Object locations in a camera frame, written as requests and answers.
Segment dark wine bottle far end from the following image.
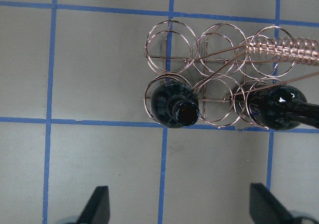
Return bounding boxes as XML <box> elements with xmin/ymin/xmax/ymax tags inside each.
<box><xmin>234</xmin><ymin>82</ymin><xmax>319</xmax><ymax>130</ymax></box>

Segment copper wire bottle basket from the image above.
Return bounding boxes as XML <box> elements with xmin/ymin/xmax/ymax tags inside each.
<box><xmin>144</xmin><ymin>20</ymin><xmax>319</xmax><ymax>130</ymax></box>

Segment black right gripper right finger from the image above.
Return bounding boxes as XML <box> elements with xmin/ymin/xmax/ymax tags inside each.
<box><xmin>249</xmin><ymin>183</ymin><xmax>296</xmax><ymax>224</ymax></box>

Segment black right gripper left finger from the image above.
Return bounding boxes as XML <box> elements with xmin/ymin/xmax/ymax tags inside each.
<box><xmin>77</xmin><ymin>186</ymin><xmax>110</xmax><ymax>224</ymax></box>

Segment dark wine bottle near tray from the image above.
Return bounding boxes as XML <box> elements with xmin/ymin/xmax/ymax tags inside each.
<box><xmin>151</xmin><ymin>80</ymin><xmax>200</xmax><ymax>128</ymax></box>

